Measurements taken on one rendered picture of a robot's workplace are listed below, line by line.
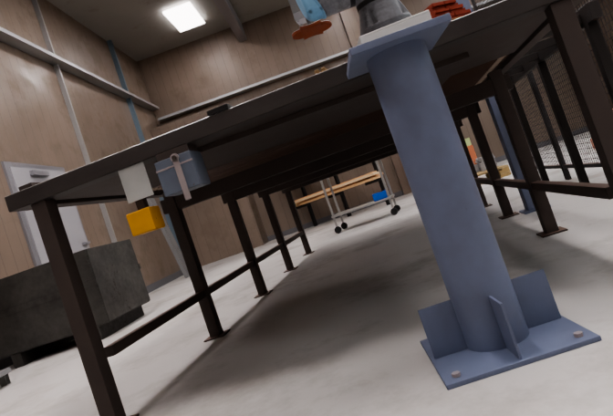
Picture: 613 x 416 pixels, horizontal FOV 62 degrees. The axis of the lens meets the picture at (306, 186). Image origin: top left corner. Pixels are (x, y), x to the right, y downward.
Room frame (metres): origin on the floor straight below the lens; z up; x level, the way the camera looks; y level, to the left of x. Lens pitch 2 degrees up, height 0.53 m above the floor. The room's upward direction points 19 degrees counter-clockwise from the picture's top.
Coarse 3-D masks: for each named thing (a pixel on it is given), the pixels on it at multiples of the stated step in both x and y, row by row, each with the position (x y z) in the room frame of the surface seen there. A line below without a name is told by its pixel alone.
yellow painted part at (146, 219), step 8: (144, 200) 1.78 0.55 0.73; (144, 208) 1.73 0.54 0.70; (152, 208) 1.75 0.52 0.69; (128, 216) 1.74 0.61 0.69; (136, 216) 1.74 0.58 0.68; (144, 216) 1.73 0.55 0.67; (152, 216) 1.73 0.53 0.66; (160, 216) 1.78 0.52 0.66; (136, 224) 1.74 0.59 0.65; (144, 224) 1.73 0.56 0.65; (152, 224) 1.73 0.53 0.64; (160, 224) 1.76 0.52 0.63; (136, 232) 1.74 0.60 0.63; (144, 232) 1.73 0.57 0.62
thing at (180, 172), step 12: (156, 156) 1.73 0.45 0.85; (168, 156) 1.72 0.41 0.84; (180, 156) 1.70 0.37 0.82; (192, 156) 1.70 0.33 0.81; (156, 168) 1.71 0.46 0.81; (168, 168) 1.70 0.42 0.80; (180, 168) 1.69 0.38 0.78; (192, 168) 1.69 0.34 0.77; (204, 168) 1.77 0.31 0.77; (168, 180) 1.71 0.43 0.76; (180, 180) 1.70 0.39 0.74; (192, 180) 1.69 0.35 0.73; (204, 180) 1.74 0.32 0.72; (168, 192) 1.71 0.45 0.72; (180, 192) 1.75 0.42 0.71
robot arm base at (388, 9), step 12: (372, 0) 1.36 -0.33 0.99; (384, 0) 1.36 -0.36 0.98; (396, 0) 1.37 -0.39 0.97; (360, 12) 1.40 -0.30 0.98; (372, 12) 1.36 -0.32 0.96; (384, 12) 1.35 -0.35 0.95; (396, 12) 1.35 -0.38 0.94; (408, 12) 1.39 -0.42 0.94; (360, 24) 1.41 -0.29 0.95; (372, 24) 1.38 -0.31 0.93; (384, 24) 1.35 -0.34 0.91
